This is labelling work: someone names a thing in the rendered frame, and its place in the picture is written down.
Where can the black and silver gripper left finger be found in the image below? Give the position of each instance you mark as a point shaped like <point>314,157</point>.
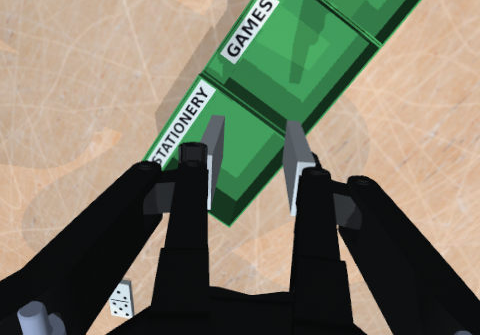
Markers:
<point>64,287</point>

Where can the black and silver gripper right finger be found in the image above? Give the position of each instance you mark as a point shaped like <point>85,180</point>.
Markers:
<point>416,290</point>

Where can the white domino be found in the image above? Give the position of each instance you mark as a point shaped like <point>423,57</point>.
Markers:
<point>121,301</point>

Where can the green three-compartment bin rack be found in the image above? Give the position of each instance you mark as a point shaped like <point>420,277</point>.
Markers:
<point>308,54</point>

